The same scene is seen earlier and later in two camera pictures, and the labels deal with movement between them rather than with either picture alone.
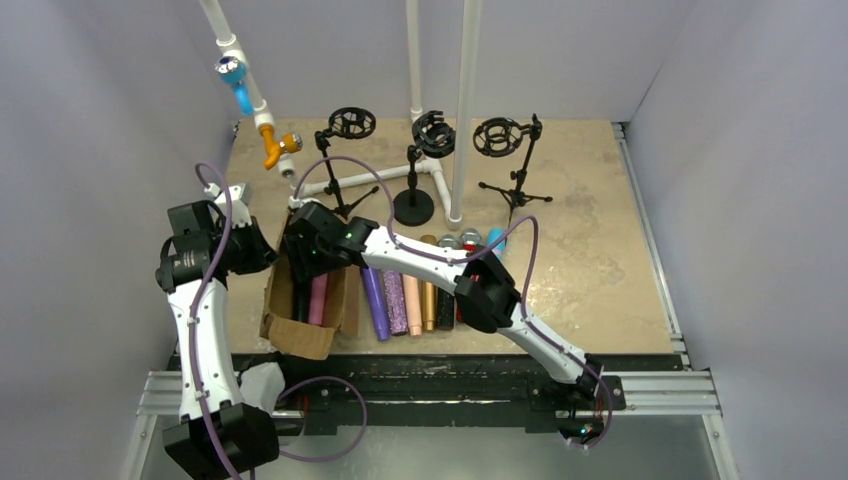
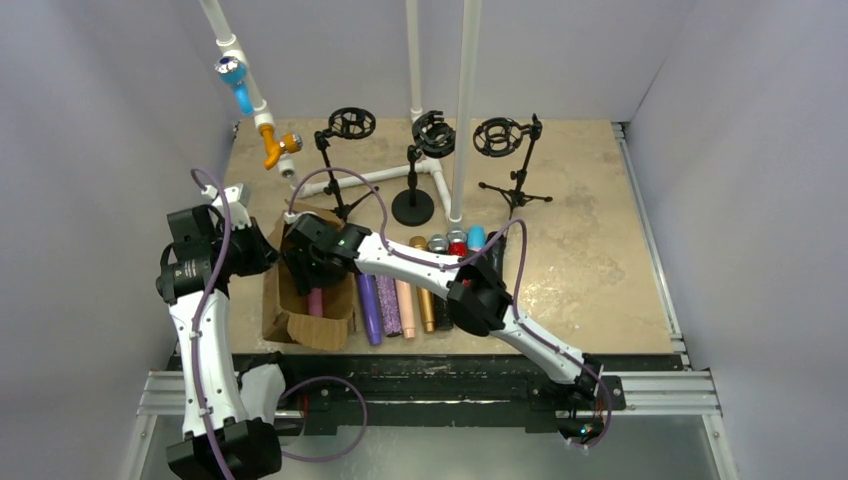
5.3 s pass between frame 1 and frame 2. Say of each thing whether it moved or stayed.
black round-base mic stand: stayed
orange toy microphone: stayed
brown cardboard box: moved
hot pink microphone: moved
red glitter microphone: moved
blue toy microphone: stayed
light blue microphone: moved
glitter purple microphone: moved
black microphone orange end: moved
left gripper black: stayed
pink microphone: moved
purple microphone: moved
